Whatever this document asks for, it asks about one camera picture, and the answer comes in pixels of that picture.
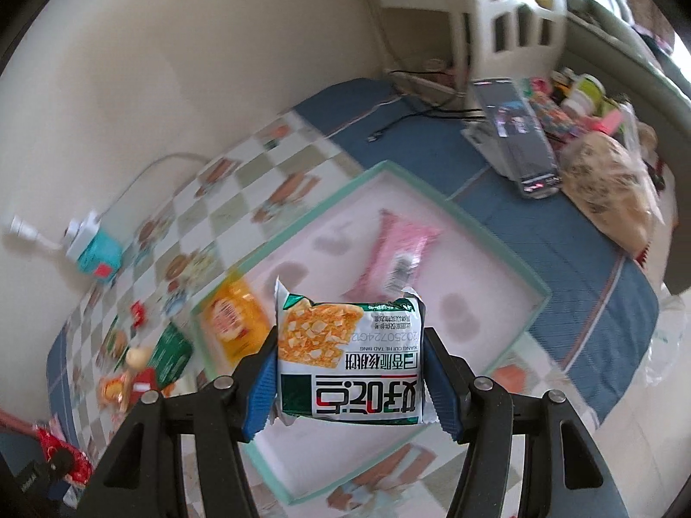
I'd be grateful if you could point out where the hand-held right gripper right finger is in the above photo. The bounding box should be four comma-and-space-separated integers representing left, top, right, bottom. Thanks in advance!
424, 328, 632, 518

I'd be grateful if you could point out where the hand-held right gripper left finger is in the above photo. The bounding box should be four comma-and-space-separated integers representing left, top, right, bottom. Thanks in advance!
76, 328, 278, 518

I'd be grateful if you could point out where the yellow snack packet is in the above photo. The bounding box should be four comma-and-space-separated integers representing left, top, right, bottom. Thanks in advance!
197, 275, 272, 369

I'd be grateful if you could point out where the green white cracker packet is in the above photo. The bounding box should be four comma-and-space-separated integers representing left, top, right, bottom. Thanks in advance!
274, 278, 428, 426

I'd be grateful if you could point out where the dark green snack packet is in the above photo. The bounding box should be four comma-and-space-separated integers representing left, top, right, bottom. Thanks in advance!
146, 322, 194, 389

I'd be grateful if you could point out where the teal rimmed shallow box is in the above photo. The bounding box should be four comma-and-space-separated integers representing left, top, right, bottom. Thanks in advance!
191, 161, 552, 504

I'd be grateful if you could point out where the plastic bag of snacks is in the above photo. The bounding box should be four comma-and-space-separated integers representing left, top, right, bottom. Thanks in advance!
558, 132, 664, 258

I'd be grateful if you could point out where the red patterned packet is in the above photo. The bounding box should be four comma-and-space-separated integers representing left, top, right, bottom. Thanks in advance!
32, 423, 90, 483

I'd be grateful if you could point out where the red snack packet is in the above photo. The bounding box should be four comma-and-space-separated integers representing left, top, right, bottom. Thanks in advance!
132, 367, 164, 396

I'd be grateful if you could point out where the pink snack packet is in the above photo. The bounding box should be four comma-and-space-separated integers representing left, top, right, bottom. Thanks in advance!
345, 210, 441, 304

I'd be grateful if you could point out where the teal cube box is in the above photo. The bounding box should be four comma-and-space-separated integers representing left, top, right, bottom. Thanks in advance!
76, 229, 128, 284

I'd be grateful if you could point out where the clear plastic bag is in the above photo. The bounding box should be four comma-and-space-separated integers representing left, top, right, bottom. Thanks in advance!
645, 296, 691, 389

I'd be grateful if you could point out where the white plug adapter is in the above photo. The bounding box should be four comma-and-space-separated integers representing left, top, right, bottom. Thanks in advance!
3, 215, 61, 252

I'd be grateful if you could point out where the open laptop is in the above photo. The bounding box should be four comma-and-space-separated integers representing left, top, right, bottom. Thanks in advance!
461, 76, 562, 202

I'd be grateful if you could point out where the pile of colourful small things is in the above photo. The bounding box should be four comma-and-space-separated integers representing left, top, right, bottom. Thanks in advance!
518, 67, 634, 142

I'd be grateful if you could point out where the grey power cable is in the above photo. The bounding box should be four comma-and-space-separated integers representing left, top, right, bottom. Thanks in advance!
105, 152, 205, 227

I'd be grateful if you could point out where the black cable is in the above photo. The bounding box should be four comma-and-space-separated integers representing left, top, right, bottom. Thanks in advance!
367, 67, 487, 144

